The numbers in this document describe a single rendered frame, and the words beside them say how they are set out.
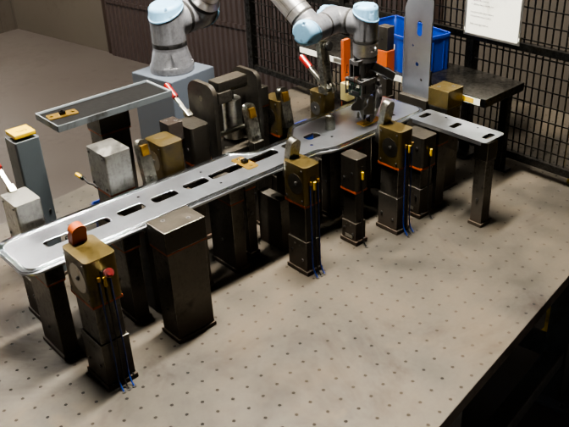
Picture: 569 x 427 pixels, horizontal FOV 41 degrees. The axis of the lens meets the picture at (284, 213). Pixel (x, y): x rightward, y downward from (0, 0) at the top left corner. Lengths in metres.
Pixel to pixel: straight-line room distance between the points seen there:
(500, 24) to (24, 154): 1.58
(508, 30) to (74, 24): 4.98
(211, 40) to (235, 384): 4.15
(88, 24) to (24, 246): 5.12
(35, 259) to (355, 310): 0.83
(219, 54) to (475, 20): 3.22
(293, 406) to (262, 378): 0.12
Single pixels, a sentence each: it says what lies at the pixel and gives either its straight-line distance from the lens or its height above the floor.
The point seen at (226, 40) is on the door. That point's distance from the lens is 5.64.
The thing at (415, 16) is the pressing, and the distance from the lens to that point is 2.57.
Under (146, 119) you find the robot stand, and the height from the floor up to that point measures 0.93.
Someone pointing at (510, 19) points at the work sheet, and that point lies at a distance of 2.69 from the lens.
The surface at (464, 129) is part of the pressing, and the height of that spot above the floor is 1.00.
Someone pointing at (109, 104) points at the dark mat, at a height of 1.16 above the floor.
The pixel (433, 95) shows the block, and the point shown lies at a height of 1.04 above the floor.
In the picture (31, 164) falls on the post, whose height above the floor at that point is 1.07.
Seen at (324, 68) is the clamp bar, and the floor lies 1.13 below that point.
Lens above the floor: 1.94
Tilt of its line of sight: 29 degrees down
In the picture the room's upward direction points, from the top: 3 degrees counter-clockwise
